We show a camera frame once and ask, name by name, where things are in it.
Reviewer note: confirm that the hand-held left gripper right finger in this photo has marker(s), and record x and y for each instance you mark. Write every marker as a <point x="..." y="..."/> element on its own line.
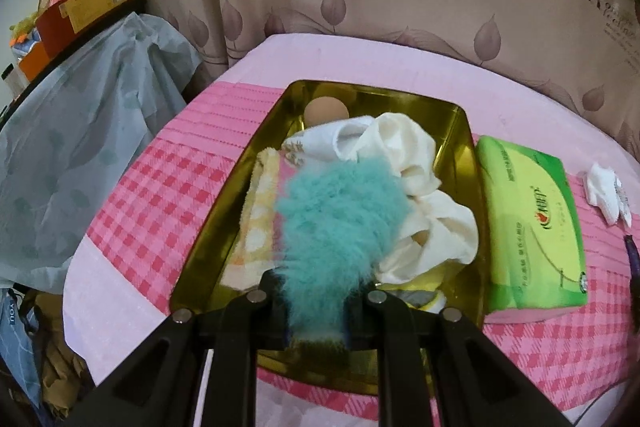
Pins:
<point x="395" y="332"/>

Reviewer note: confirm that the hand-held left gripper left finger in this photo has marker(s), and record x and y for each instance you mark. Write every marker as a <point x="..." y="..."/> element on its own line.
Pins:
<point x="245" y="337"/>

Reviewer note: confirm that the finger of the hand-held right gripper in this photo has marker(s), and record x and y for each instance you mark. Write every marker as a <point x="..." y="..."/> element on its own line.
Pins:
<point x="634" y="267"/>

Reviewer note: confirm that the white printed sock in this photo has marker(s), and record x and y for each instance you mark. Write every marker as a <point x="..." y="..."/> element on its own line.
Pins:
<point x="605" y="189"/>

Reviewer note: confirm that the gold metal tin box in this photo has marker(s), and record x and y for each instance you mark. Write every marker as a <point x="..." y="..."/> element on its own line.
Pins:
<point x="240" y="227"/>

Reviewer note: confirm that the cream cloth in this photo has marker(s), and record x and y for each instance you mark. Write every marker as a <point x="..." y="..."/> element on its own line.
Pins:
<point x="430" y="217"/>

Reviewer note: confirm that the teal fluffy sock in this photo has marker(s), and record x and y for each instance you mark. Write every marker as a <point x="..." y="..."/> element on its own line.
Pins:
<point x="335" y="227"/>

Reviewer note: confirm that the brown egg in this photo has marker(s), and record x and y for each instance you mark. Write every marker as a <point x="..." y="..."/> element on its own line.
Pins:
<point x="326" y="112"/>

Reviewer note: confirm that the yellow sock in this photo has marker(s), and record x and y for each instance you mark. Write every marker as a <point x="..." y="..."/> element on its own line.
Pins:
<point x="430" y="297"/>

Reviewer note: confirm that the green tissue pack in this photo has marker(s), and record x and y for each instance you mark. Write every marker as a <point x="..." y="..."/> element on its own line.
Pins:
<point x="535" y="232"/>

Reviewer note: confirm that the checkered towel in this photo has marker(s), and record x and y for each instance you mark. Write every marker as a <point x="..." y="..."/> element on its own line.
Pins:
<point x="260" y="217"/>

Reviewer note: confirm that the brown cloth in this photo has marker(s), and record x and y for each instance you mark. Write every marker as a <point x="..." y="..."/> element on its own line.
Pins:
<point x="62" y="367"/>

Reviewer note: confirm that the blue patterned bag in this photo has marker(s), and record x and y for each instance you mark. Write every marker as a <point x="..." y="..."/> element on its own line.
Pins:
<point x="17" y="347"/>

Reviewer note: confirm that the grey plastic cover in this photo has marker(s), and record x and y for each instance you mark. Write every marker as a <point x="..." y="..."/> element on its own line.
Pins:
<point x="85" y="137"/>

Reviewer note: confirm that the small orange box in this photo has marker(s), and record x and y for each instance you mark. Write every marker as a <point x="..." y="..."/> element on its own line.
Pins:
<point x="34" y="59"/>

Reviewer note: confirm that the orange cardboard box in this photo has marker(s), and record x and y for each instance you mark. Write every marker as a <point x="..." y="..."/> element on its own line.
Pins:
<point x="85" y="17"/>

